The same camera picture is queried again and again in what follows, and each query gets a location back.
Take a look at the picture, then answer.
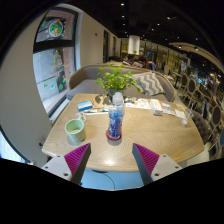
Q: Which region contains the long white wrapped straw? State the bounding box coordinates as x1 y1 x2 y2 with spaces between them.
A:
83 107 110 116

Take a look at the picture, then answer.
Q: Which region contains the flat round red coaster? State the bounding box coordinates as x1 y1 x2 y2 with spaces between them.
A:
105 129 123 142

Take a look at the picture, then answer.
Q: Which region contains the group of ceiling spotlights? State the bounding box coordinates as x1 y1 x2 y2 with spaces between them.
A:
118 1 224 64

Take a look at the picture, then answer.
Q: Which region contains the light green mug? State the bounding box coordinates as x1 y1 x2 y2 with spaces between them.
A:
64 115 87 144

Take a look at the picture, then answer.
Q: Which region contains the clear blue-labelled drink bottle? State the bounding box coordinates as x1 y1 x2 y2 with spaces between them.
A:
107 92 126 140

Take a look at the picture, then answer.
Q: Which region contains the person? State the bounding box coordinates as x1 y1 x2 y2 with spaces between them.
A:
121 54 139 67
142 57 158 72

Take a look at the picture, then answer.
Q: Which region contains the group of round-backed dining chairs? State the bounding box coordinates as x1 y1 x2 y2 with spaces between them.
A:
171 69 224 162

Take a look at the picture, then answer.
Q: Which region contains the blue and white flat box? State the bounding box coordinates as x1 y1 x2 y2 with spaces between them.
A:
77 100 94 113

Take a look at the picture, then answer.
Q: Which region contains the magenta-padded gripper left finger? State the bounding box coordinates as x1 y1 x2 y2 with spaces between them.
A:
41 143 92 186

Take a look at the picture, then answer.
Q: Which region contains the white round pillar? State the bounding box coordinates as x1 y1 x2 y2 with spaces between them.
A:
127 34 141 56

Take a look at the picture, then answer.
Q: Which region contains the small blue white pack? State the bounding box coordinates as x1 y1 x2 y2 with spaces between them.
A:
161 102 173 111

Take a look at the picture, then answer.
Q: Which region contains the white printed menu sheet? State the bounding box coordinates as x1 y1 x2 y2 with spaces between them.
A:
124 97 152 111

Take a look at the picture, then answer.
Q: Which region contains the white napkin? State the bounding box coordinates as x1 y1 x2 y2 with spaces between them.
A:
174 109 187 120

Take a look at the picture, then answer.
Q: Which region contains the window with festive decals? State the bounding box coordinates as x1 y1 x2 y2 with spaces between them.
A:
32 8 80 117

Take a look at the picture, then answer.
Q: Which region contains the grey white zigzag cushion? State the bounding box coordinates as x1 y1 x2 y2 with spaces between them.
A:
132 71 166 97

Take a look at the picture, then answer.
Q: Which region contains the green potted plant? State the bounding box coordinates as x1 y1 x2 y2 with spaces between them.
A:
95 63 143 100

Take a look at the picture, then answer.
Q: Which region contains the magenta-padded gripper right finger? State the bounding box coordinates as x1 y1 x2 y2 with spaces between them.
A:
132 143 183 186

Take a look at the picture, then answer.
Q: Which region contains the grey curved sofa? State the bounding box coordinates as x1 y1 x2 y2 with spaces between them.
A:
65 62 177 103

